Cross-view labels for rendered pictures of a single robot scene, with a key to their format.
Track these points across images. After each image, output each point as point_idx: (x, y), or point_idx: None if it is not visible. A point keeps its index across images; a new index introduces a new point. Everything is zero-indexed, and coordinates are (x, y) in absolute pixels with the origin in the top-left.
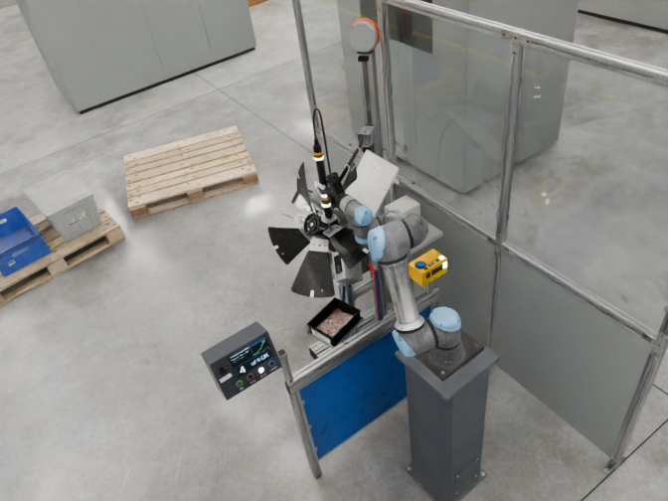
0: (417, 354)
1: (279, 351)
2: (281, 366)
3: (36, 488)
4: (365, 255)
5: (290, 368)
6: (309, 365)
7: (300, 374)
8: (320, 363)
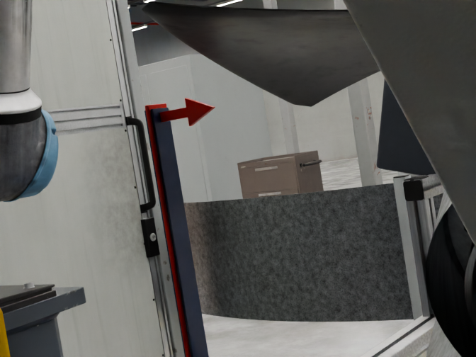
0: (6, 286)
1: (423, 176)
2: (377, 166)
3: None
4: (226, 68)
5: (414, 256)
6: (409, 337)
7: (416, 324)
8: (377, 347)
